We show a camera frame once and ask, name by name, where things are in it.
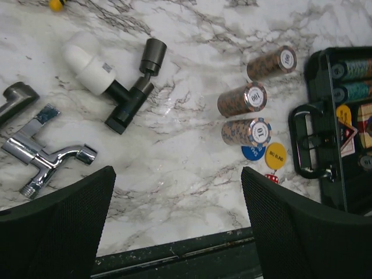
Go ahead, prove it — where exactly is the gold card deck with all-in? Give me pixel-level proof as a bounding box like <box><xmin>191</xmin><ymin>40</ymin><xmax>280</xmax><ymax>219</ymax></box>
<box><xmin>357</xmin><ymin>102</ymin><xmax>371</xmax><ymax>149</ymax></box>

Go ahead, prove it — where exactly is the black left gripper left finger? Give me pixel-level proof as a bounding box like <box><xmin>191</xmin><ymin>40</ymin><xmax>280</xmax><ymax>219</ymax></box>
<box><xmin>1</xmin><ymin>166</ymin><xmax>116</xmax><ymax>278</ymax></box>

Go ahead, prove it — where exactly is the tan blue 10 chip roll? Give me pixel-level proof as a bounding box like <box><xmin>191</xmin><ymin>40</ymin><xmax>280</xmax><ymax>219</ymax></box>
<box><xmin>221</xmin><ymin>117</ymin><xmax>272</xmax><ymax>148</ymax></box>

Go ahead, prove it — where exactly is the yellow utility knife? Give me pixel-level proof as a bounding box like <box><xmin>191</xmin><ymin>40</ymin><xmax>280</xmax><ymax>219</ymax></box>
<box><xmin>49</xmin><ymin>0</ymin><xmax>68</xmax><ymax>12</ymax></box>

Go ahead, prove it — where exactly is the dark grey door handle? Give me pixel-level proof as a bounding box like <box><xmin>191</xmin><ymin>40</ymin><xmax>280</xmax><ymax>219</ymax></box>
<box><xmin>1</xmin><ymin>81</ymin><xmax>40</xmax><ymax>126</ymax></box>

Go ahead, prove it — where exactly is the black poker set case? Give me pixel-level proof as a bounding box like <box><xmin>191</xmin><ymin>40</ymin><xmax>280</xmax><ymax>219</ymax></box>
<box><xmin>288</xmin><ymin>46</ymin><xmax>371</xmax><ymax>216</ymax></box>

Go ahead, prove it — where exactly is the red die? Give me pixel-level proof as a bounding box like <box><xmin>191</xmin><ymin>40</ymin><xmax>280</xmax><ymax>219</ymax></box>
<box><xmin>265</xmin><ymin>174</ymin><xmax>279</xmax><ymax>184</ymax></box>

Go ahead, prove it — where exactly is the tan 10 chip roll in case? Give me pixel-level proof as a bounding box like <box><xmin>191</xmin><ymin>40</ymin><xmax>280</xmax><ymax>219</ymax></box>
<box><xmin>359</xmin><ymin>155</ymin><xmax>372</xmax><ymax>171</ymax></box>

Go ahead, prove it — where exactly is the chrome faucet tap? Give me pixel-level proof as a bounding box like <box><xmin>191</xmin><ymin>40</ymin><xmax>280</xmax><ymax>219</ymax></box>
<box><xmin>1</xmin><ymin>104</ymin><xmax>98</xmax><ymax>199</ymax></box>

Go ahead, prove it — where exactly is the green chip roll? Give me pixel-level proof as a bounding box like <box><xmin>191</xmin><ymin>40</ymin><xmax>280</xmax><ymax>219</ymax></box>
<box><xmin>333</xmin><ymin>80</ymin><xmax>371</xmax><ymax>103</ymax></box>
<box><xmin>331</xmin><ymin>59</ymin><xmax>371</xmax><ymax>81</ymax></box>

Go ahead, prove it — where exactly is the black angle valve white cap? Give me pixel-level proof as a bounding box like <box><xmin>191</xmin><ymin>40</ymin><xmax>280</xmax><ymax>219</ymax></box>
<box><xmin>62</xmin><ymin>31</ymin><xmax>167</xmax><ymax>134</ymax></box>

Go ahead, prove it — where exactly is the green chip roll upper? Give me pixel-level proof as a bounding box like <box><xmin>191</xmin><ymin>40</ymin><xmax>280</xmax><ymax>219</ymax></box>
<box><xmin>331</xmin><ymin>59</ymin><xmax>371</xmax><ymax>81</ymax></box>

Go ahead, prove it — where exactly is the yellow big blind button in case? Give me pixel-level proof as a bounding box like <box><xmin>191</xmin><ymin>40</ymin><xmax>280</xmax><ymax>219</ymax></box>
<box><xmin>336</xmin><ymin>104</ymin><xmax>352</xmax><ymax>125</ymax></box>

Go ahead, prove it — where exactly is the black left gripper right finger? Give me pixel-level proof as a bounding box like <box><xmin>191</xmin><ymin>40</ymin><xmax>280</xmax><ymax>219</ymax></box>
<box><xmin>241</xmin><ymin>167</ymin><xmax>371</xmax><ymax>278</ymax></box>

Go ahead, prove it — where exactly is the blue small blind button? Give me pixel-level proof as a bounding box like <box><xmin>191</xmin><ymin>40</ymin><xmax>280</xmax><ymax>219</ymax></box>
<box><xmin>241</xmin><ymin>146</ymin><xmax>266</xmax><ymax>161</ymax></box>

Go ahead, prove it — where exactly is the green chip roll lower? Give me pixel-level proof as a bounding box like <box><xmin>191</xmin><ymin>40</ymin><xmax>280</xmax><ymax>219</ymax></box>
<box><xmin>333</xmin><ymin>80</ymin><xmax>371</xmax><ymax>103</ymax></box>

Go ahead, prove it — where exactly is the brown 100 chip roll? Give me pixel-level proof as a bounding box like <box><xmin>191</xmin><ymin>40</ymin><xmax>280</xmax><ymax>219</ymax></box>
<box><xmin>246</xmin><ymin>45</ymin><xmax>297</xmax><ymax>81</ymax></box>
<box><xmin>217</xmin><ymin>81</ymin><xmax>267</xmax><ymax>117</ymax></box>

